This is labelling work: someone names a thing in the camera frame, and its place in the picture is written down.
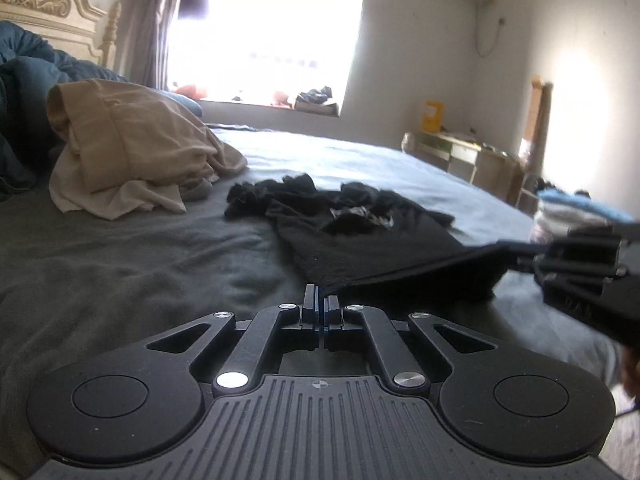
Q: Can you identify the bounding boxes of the black t-shirt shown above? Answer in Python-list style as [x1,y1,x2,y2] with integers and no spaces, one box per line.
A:
[224,174,542,320]

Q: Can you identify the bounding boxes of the folded clothes stack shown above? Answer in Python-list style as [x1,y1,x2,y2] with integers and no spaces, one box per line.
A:
[529,188,634,243]

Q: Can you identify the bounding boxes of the clothes on window sill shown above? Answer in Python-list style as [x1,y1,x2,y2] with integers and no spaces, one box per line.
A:
[294,87,338,117]

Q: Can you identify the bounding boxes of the beige clothes pile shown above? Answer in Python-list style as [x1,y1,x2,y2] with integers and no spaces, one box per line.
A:
[47,79,247,220]

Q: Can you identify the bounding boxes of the person right hand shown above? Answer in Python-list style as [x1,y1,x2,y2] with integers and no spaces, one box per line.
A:
[620,347,640,401]

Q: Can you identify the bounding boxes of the white low cabinet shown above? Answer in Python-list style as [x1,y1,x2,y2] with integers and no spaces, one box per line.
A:
[400,132,524,205]

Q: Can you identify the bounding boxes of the cardboard sheet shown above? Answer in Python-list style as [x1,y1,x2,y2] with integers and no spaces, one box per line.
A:
[518,75,553,174]

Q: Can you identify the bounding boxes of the yellow box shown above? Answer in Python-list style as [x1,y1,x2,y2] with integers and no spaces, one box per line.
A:
[421,101,445,133]

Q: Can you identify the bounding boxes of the grey bed blanket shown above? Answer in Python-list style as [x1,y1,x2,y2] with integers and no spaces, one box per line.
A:
[1,130,618,479]

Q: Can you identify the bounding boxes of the orange item on sill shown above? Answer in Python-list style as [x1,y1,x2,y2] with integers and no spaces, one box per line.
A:
[175,84,207,101]

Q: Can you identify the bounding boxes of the blue duvet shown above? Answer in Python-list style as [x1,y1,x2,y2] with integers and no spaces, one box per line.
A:
[1,22,202,198]

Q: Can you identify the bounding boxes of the grey curtain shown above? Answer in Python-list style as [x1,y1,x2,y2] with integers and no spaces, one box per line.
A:
[119,0,207,90]

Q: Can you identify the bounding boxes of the cream carved headboard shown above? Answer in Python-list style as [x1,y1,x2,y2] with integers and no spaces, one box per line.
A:
[1,0,122,70]

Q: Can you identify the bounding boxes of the wall cable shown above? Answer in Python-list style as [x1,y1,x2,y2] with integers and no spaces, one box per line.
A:
[473,1,507,60]

